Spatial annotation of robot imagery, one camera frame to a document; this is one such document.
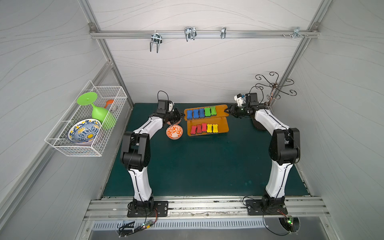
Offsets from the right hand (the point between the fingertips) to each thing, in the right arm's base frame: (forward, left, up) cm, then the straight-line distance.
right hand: (225, 110), depth 96 cm
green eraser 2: (-3, +8, +1) cm, 9 cm away
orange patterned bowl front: (-10, +34, -13) cm, 38 cm away
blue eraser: (-4, +23, -1) cm, 24 cm away
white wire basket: (-33, +55, +19) cm, 67 cm away
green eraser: (-3, +12, +1) cm, 12 cm away
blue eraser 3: (-4, +16, +1) cm, 16 cm away
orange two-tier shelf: (0, +12, -11) cm, 16 cm away
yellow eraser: (-6, +10, -12) cm, 17 cm away
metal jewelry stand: (+7, -28, +13) cm, 32 cm away
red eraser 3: (-5, +14, -12) cm, 19 cm away
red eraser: (-8, +21, -13) cm, 26 cm away
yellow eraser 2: (-6, +6, -12) cm, 15 cm away
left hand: (-4, +25, 0) cm, 25 cm away
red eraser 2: (-7, +17, -12) cm, 22 cm away
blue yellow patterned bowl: (-33, +65, +20) cm, 75 cm away
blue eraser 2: (-5, +19, +1) cm, 20 cm away
